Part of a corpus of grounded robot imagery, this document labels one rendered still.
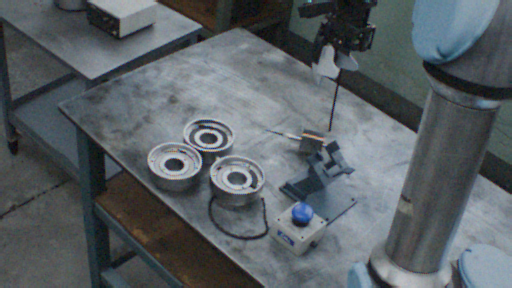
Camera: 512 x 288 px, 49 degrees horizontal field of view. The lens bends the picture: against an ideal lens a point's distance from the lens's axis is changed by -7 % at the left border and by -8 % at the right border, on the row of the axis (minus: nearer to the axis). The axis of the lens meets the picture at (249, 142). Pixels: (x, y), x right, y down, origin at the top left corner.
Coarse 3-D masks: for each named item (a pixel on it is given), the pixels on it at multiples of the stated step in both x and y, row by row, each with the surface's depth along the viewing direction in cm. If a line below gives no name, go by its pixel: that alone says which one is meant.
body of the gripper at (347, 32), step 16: (352, 0) 107; (368, 0) 108; (336, 16) 112; (352, 16) 109; (368, 16) 108; (336, 32) 112; (352, 32) 108; (368, 32) 111; (336, 48) 114; (352, 48) 111; (368, 48) 115
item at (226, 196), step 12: (228, 156) 119; (240, 156) 119; (216, 168) 118; (252, 168) 119; (228, 180) 118; (240, 180) 119; (216, 192) 114; (228, 192) 112; (240, 192) 112; (252, 192) 112; (228, 204) 114; (240, 204) 114
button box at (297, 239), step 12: (288, 216) 108; (276, 228) 108; (288, 228) 106; (300, 228) 106; (312, 228) 107; (324, 228) 109; (276, 240) 109; (288, 240) 106; (300, 240) 104; (312, 240) 107; (300, 252) 106
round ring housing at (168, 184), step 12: (168, 144) 120; (180, 144) 120; (156, 156) 118; (168, 156) 118; (180, 156) 119; (192, 156) 120; (168, 168) 120; (180, 168) 120; (156, 180) 114; (168, 180) 112; (180, 180) 113; (192, 180) 115
